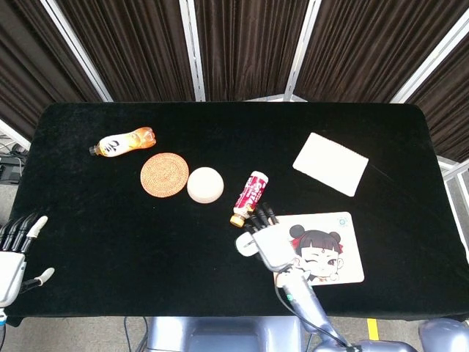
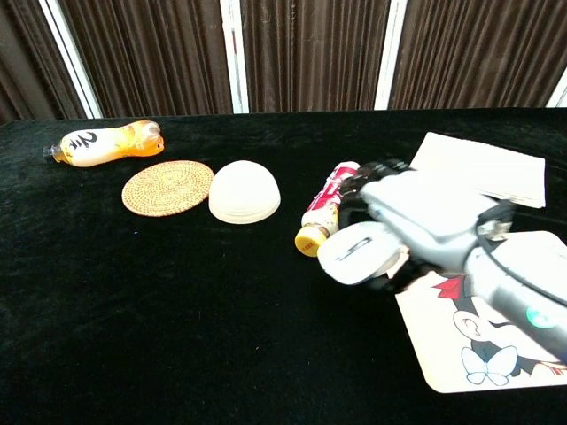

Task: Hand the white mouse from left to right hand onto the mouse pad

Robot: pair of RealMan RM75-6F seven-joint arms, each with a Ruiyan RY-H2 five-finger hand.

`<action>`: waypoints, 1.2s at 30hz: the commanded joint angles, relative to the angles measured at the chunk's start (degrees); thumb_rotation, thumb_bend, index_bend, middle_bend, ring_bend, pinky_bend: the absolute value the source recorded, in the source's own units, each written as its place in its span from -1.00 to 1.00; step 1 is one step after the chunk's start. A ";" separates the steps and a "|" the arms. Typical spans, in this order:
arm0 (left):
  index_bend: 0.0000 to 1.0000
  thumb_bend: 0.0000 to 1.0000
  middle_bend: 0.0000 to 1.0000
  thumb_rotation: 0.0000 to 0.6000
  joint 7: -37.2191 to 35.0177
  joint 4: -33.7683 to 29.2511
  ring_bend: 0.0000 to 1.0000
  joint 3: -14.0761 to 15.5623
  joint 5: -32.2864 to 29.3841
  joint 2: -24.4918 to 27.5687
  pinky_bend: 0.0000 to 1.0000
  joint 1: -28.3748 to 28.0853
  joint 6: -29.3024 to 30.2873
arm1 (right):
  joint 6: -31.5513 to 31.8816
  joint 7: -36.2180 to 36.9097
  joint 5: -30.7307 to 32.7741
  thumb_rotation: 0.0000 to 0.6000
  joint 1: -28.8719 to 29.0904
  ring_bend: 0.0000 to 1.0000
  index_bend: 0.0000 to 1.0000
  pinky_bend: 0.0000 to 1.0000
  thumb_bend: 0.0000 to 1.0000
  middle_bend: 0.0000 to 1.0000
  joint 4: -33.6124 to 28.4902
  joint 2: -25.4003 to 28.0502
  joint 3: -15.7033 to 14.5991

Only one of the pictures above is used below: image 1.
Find black cable bundle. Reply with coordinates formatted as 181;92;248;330
0;142;29;188

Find round woven coaster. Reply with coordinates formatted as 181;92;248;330
139;152;191;199

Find dark brown pleated curtain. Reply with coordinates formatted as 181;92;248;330
193;0;311;103
54;0;196;103
0;0;103;142
405;31;469;163
292;0;469;103

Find yellow floor tape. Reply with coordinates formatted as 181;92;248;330
366;318;380;342

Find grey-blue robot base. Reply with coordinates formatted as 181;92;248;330
146;315;305;352

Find white metal frame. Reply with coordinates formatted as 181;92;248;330
437;155;469;257

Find white rectangular sponge pad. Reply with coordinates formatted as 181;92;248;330
292;131;370;198

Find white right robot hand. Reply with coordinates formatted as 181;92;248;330
243;202;298;273

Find black velvet tablecloth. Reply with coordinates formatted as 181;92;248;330
3;101;469;326

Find orange tea bottle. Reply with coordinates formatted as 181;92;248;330
89;126;158;158

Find aluminium frame post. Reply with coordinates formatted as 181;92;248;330
284;0;323;103
178;0;207;103
0;119;32;150
39;0;114;103
389;7;469;104

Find round white cap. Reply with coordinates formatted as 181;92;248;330
186;166;225;205

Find white computer mouse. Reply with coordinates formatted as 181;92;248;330
235;232;259;257

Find cartoon girl mouse pad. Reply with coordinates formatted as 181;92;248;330
273;211;366;288

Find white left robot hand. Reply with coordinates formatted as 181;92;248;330
0;212;56;308

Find black floor cables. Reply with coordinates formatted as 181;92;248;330
122;317;149;352

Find red white drink bottle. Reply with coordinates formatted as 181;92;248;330
229;170;270;227

